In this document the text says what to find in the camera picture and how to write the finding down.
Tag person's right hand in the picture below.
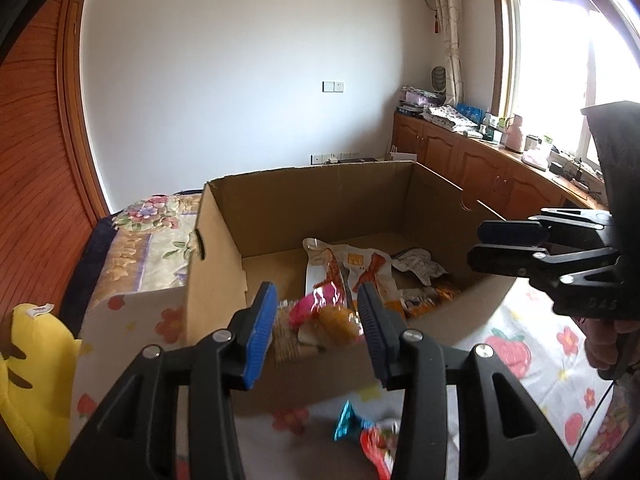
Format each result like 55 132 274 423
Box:
575 316 621 368

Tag cardboard box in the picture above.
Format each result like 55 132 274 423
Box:
186 160 518 416

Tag pink thermos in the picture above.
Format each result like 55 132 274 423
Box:
502 115 526 153

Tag silver snack packet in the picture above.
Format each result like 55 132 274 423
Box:
391 247 448 286

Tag red white snack packet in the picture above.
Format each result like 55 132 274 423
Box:
360 419 401 480

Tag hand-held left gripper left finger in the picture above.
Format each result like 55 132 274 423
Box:
54 281 279 480

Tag wooden cabinet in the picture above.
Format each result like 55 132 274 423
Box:
391 111 608 223

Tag beige floral quilt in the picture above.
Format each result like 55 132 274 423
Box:
92 194 203 311

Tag black cable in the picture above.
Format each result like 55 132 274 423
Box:
570 380 617 461

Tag patterned cloth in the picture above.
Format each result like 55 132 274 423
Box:
422 105 481 133

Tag white orange snack pouch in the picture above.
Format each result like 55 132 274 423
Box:
302 237 401 311

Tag stack of books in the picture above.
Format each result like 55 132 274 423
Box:
397 86 448 117

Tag yellow plush toy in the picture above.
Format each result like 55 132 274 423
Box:
0 302 83 478

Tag window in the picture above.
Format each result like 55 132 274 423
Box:
492 0 640 166

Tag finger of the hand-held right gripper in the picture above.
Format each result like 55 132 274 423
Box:
467 244 623 281
476 207 613 247

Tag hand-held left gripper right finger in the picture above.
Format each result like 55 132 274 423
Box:
356 281 581 480

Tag white countertop appliance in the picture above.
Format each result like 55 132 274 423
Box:
522 135 553 171

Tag pink snack packet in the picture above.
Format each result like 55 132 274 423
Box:
290 282 365 348

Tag white floral bed sheet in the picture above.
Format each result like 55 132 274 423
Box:
70 280 640 480

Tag patterned curtain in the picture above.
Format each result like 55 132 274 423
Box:
427 0 466 106

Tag wall sockets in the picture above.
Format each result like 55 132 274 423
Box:
310 151 361 166

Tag wooden wardrobe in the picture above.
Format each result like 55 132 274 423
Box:
0 0 111 311

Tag blue foil candy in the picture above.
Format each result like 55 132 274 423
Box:
334 400 368 443

